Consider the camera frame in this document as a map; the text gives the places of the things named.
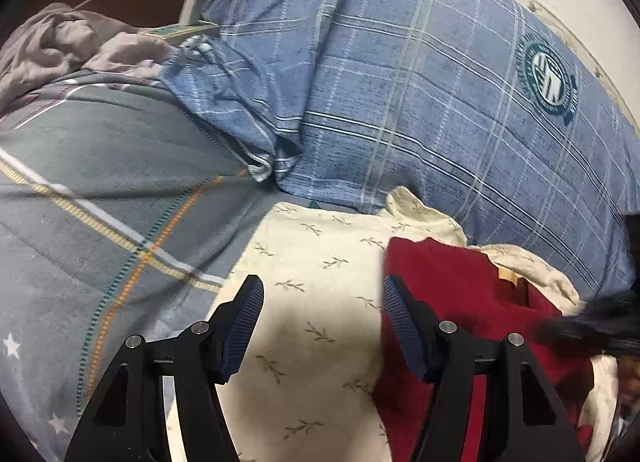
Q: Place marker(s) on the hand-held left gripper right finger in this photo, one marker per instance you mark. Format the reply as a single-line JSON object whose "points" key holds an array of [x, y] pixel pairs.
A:
{"points": [[402, 322]]}

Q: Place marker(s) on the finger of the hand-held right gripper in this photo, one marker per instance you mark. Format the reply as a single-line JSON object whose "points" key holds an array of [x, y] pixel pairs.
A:
{"points": [[615, 304], [590, 337]]}

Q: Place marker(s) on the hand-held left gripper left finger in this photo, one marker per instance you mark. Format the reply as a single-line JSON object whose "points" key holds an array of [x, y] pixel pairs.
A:
{"points": [[245, 322]]}

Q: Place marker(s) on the dark red garment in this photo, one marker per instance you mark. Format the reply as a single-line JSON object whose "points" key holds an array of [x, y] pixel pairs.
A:
{"points": [[460, 282]]}

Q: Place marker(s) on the cream leaf print pillow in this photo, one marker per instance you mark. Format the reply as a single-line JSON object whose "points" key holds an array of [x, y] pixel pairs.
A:
{"points": [[310, 282]]}

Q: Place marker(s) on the grey striped bed sheet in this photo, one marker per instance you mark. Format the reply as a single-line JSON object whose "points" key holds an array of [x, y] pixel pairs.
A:
{"points": [[100, 172]]}

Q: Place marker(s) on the blue plaid duvet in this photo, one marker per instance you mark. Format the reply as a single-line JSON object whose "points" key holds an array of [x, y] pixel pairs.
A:
{"points": [[400, 82]]}

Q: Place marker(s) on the white power strip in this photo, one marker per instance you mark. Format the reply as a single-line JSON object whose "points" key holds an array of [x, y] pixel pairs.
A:
{"points": [[175, 31]]}

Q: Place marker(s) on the white charger plug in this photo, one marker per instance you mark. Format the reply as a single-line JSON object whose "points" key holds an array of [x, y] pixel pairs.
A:
{"points": [[191, 11]]}

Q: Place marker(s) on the mauve grey crumpled cloth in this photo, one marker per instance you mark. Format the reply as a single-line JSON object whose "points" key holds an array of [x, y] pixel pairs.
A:
{"points": [[45, 47]]}

